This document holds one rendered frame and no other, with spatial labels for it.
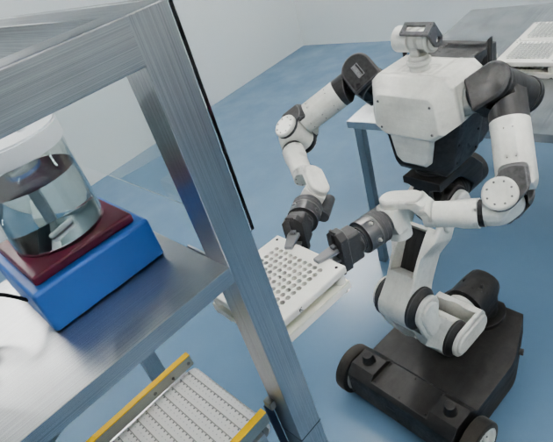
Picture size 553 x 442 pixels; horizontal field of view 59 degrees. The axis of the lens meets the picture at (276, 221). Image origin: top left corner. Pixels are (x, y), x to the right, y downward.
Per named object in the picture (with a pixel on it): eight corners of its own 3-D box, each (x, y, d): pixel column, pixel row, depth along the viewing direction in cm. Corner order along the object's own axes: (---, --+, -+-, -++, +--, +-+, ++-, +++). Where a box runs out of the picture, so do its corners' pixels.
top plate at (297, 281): (279, 239, 132) (276, 234, 130) (348, 272, 114) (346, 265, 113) (208, 295, 121) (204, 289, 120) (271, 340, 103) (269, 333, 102)
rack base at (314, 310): (283, 254, 134) (282, 247, 133) (351, 288, 117) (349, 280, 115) (215, 310, 124) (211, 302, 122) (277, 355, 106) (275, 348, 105)
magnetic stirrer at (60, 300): (106, 222, 96) (84, 183, 91) (165, 253, 81) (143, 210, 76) (10, 285, 86) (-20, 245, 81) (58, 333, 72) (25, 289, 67)
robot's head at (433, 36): (419, 35, 130) (406, 17, 124) (448, 36, 123) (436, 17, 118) (409, 56, 129) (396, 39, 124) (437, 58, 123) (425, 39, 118)
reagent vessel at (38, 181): (82, 194, 87) (25, 96, 77) (124, 214, 77) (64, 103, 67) (1, 244, 80) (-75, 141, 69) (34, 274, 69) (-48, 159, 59)
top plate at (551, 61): (514, 45, 227) (514, 40, 225) (574, 44, 211) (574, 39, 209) (493, 66, 214) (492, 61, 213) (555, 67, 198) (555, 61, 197)
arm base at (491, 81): (496, 127, 129) (499, 85, 129) (544, 118, 118) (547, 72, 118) (458, 114, 121) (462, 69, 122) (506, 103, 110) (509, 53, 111)
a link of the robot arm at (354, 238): (345, 240, 112) (384, 216, 116) (319, 225, 119) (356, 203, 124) (354, 281, 119) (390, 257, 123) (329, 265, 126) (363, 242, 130)
